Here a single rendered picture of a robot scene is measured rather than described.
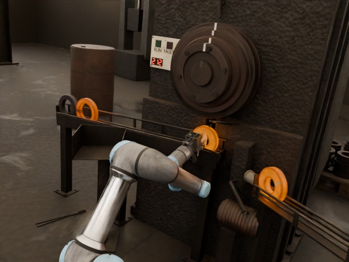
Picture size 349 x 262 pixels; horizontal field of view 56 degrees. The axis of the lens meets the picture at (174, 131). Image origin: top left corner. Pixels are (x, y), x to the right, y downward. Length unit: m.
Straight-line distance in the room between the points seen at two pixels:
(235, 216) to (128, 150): 0.65
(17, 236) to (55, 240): 0.23
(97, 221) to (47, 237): 1.03
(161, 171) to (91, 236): 0.34
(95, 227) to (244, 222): 0.70
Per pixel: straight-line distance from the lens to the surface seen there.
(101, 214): 1.27
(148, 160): 1.20
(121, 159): 1.26
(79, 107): 2.36
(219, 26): 1.65
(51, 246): 2.20
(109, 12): 10.53
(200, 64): 1.59
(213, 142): 1.76
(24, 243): 2.26
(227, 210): 1.65
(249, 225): 1.62
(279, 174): 1.47
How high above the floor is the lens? 1.35
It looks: 19 degrees down
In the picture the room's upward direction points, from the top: 6 degrees clockwise
